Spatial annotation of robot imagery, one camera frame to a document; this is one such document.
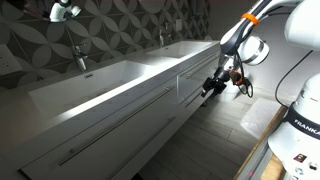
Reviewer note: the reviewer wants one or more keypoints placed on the white rectangular sink basin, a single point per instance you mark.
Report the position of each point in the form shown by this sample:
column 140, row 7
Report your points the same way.
column 93, row 83
column 180, row 48

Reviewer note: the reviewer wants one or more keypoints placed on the white double vanity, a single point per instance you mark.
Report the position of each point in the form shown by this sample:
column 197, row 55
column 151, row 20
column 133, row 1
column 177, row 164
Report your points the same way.
column 150, row 71

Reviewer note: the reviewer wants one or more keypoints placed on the white light switch plate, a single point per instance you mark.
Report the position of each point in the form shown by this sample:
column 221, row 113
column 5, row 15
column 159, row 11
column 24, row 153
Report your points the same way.
column 179, row 24

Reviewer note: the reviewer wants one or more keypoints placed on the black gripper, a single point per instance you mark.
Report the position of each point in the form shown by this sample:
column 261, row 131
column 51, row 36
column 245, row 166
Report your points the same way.
column 222, row 76

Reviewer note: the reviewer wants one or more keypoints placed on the chrome faucet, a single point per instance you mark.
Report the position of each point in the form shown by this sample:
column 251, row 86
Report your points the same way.
column 80, row 60
column 161, row 38

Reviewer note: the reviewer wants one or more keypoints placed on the clear plastic floor sheet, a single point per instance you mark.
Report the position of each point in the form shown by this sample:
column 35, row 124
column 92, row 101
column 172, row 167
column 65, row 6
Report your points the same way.
column 261, row 116

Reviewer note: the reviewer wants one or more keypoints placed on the wooden robot mounting platform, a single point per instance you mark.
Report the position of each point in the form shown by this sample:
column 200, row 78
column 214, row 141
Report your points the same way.
column 256, row 146

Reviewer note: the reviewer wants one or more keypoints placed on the wall mirror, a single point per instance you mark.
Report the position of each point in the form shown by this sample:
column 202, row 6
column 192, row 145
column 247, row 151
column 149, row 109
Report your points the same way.
column 33, row 10

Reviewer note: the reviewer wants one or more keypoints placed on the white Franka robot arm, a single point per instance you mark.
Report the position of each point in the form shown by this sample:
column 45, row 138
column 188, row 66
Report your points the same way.
column 300, row 26

